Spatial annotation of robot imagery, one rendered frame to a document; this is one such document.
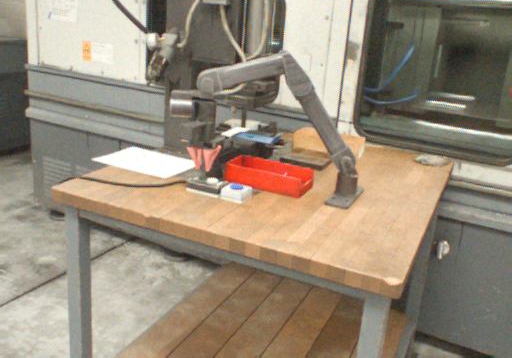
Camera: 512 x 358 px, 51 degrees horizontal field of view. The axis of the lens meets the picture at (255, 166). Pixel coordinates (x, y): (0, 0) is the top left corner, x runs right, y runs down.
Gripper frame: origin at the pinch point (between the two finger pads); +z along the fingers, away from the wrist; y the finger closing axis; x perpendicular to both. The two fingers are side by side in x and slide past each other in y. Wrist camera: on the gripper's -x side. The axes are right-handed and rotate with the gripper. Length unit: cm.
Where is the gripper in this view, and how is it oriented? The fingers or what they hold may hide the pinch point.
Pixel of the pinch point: (202, 167)
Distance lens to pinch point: 156.5
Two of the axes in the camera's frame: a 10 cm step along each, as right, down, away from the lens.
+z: -0.8, 9.5, 3.0
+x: 4.2, -2.4, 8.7
